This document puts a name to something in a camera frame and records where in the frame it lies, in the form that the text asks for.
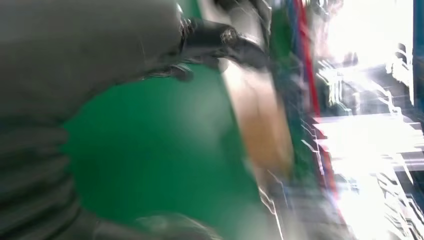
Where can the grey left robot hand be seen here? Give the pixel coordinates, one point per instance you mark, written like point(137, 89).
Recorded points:
point(82, 49)

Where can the green table board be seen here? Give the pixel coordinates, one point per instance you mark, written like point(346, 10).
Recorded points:
point(149, 149)

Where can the brown cardboard box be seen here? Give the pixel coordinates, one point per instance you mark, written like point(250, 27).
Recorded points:
point(261, 126)

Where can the green plastic crate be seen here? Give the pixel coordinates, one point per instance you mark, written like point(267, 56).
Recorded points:
point(280, 36)

